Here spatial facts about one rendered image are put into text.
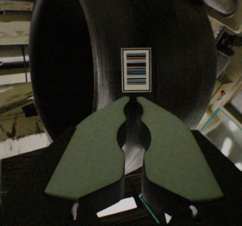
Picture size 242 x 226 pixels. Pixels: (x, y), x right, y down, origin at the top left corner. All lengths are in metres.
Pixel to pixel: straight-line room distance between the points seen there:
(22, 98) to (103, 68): 0.70
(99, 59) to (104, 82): 0.04
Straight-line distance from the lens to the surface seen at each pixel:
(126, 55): 0.26
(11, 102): 0.94
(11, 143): 0.94
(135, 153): 0.33
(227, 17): 0.56
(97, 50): 0.29
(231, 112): 0.92
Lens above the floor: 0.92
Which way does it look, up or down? 37 degrees up
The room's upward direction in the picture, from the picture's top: 156 degrees counter-clockwise
